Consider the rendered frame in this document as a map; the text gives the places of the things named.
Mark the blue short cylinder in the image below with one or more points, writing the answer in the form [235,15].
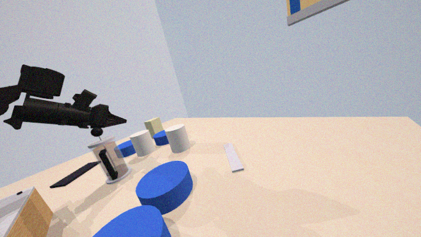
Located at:
[165,187]
[127,148]
[141,221]
[160,138]

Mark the white cylinder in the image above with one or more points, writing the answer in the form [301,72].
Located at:
[177,138]
[142,143]

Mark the glass coffee press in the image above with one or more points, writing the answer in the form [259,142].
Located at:
[109,157]

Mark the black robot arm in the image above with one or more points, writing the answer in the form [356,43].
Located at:
[42,83]

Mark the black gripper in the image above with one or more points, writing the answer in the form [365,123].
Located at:
[99,116]

